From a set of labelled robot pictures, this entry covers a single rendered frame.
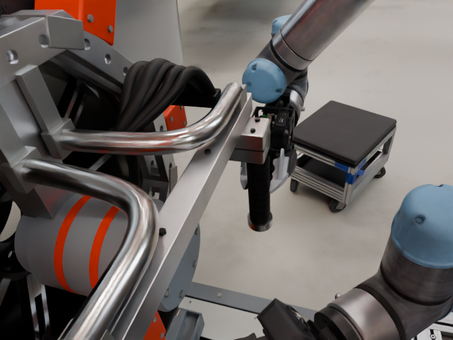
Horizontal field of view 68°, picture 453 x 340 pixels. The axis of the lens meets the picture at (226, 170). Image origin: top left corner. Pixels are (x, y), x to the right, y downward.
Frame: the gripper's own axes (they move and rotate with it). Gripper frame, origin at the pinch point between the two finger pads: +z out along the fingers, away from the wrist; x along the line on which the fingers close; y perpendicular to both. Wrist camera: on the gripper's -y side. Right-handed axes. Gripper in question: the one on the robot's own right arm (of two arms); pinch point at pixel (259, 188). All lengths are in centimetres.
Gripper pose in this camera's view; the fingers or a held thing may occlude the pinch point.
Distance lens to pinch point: 55.4
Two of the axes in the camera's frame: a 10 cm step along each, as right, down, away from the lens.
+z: -3.0, 6.2, -7.2
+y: -0.9, -7.7, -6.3
